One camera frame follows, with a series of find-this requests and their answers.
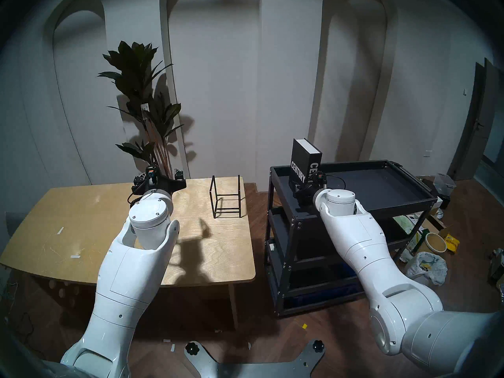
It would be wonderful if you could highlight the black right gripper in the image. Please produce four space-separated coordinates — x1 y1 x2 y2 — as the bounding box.
294 178 322 205

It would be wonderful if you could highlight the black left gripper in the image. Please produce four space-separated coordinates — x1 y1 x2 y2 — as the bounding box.
132 169 187 195

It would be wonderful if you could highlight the black Century book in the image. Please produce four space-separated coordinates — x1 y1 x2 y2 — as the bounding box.
288 138 323 191

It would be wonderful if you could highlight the black three-tier metal cart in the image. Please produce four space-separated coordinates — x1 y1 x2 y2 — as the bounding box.
264 159 438 318

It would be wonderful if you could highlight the tall green potted plant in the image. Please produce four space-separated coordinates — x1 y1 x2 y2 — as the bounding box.
97 41 185 181

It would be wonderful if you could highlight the green and white bag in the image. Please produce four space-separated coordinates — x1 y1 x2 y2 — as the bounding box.
393 215 424 252

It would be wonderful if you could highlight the blue plastic bin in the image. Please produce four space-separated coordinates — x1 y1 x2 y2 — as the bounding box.
291 262 365 308

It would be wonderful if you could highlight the wooden table leg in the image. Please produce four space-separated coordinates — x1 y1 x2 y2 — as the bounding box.
228 283 240 330

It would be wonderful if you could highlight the clear plastic container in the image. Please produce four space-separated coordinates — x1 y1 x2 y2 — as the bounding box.
433 173 457 196

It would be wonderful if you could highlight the round beige bowl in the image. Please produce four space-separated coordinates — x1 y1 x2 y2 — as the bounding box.
424 232 448 254

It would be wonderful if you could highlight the white bin with bag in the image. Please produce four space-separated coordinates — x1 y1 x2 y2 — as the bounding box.
404 252 448 287

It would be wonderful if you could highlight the dark door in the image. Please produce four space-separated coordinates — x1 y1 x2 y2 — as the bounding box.
448 58 504 181

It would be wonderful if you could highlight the black wire book stand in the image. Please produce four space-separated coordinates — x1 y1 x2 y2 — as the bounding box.
209 175 242 219

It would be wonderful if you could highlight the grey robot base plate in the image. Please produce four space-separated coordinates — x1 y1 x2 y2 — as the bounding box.
184 339 327 378

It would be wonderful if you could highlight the black floor cable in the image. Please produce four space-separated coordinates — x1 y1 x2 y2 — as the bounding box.
3 283 48 358

